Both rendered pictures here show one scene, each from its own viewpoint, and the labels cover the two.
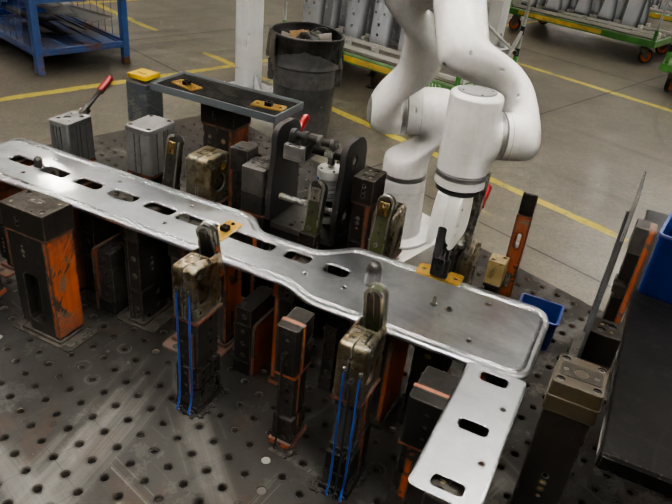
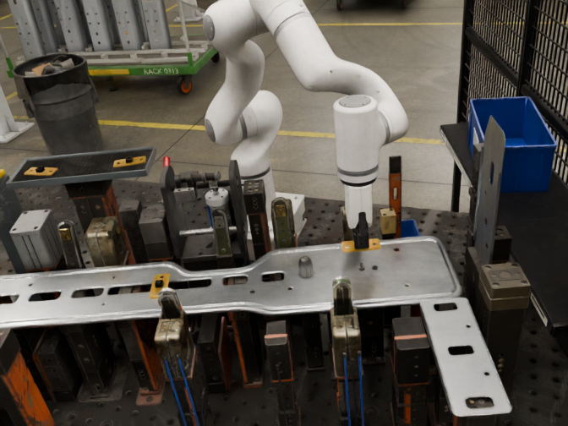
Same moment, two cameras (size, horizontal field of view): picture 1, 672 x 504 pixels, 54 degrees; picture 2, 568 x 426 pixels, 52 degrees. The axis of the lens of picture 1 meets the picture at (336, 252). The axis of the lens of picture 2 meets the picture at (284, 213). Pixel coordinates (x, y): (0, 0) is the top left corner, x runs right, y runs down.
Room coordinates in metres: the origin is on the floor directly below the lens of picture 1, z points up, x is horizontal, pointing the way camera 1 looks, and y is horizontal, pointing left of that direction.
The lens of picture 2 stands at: (0.10, 0.31, 1.84)
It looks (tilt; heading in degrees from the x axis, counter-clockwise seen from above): 33 degrees down; 340
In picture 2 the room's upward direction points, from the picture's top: 7 degrees counter-clockwise
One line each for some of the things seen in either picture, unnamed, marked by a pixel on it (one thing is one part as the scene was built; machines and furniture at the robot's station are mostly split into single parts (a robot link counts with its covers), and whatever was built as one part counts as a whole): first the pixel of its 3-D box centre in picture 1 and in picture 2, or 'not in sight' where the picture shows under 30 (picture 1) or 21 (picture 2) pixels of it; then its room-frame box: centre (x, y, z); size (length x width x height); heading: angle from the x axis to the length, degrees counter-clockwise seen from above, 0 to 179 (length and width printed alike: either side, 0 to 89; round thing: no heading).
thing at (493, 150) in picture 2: (606, 275); (487, 197); (0.90, -0.43, 1.17); 0.12 x 0.01 x 0.34; 157
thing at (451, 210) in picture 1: (453, 210); (358, 194); (1.01, -0.19, 1.20); 0.10 x 0.07 x 0.11; 157
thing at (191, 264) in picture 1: (198, 332); (186, 381); (1.01, 0.25, 0.87); 0.12 x 0.09 x 0.35; 157
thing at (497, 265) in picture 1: (479, 333); (388, 271); (1.10, -0.31, 0.88); 0.04 x 0.04 x 0.36; 67
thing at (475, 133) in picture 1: (472, 130); (357, 131); (1.01, -0.19, 1.34); 0.09 x 0.08 x 0.13; 98
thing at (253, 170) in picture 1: (260, 234); (169, 271); (1.39, 0.19, 0.89); 0.13 x 0.11 x 0.38; 157
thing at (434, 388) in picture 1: (422, 446); (408, 379); (0.81, -0.19, 0.84); 0.11 x 0.10 x 0.28; 157
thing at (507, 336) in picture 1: (214, 231); (150, 290); (1.20, 0.26, 1.00); 1.38 x 0.22 x 0.02; 67
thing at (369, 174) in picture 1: (359, 255); (263, 253); (1.30, -0.05, 0.91); 0.07 x 0.05 x 0.42; 157
